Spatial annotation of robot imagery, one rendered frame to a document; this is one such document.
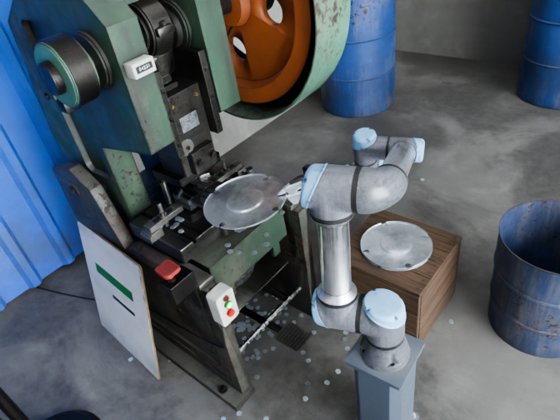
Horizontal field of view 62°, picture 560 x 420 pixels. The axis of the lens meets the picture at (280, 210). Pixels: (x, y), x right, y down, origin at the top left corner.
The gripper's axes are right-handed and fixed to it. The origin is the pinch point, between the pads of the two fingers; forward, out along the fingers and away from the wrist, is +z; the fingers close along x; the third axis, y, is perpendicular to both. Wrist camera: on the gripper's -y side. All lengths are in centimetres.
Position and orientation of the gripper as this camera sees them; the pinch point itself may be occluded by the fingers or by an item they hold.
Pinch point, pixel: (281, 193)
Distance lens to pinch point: 158.6
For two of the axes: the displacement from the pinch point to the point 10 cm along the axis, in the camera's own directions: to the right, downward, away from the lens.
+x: 2.2, 7.6, 6.1
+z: -9.5, 3.1, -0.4
